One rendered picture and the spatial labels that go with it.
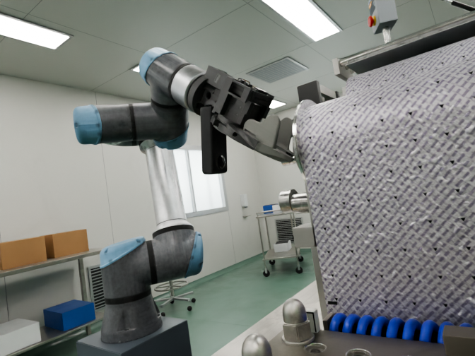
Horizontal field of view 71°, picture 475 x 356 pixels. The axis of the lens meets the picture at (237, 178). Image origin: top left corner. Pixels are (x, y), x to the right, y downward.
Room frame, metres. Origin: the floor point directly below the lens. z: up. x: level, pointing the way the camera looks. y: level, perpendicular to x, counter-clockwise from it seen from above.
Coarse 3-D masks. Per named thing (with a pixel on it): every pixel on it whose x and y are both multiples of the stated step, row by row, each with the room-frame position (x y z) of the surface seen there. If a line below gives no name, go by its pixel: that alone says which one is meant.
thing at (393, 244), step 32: (320, 192) 0.43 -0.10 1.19; (352, 192) 0.40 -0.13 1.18; (384, 192) 0.38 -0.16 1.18; (416, 192) 0.36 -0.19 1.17; (448, 192) 0.35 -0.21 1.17; (320, 224) 0.43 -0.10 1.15; (352, 224) 0.41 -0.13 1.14; (384, 224) 0.39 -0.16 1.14; (416, 224) 0.37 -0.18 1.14; (448, 224) 0.35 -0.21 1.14; (320, 256) 0.43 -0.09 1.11; (352, 256) 0.41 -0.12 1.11; (384, 256) 0.39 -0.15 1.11; (416, 256) 0.37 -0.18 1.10; (448, 256) 0.35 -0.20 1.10; (352, 288) 0.41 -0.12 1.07; (384, 288) 0.39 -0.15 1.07; (416, 288) 0.37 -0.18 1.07; (448, 288) 0.36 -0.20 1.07; (448, 320) 0.36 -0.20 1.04
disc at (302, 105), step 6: (300, 102) 0.46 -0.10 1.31; (306, 102) 0.47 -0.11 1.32; (312, 102) 0.49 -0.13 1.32; (300, 108) 0.45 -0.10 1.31; (294, 114) 0.44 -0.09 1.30; (300, 114) 0.45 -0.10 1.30; (294, 120) 0.44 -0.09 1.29; (294, 126) 0.43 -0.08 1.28; (294, 132) 0.43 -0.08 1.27; (294, 138) 0.43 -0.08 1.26; (294, 144) 0.43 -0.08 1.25; (300, 150) 0.43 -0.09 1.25; (300, 156) 0.43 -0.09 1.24; (300, 162) 0.43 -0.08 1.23; (300, 168) 0.43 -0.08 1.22
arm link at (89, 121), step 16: (80, 112) 0.61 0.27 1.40; (96, 112) 0.61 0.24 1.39; (112, 112) 0.62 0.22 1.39; (128, 112) 0.63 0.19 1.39; (80, 128) 0.61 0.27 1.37; (96, 128) 0.62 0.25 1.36; (112, 128) 0.62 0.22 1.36; (128, 128) 0.63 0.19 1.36; (96, 144) 0.64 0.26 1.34; (112, 144) 0.95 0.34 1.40; (128, 144) 1.01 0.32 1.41
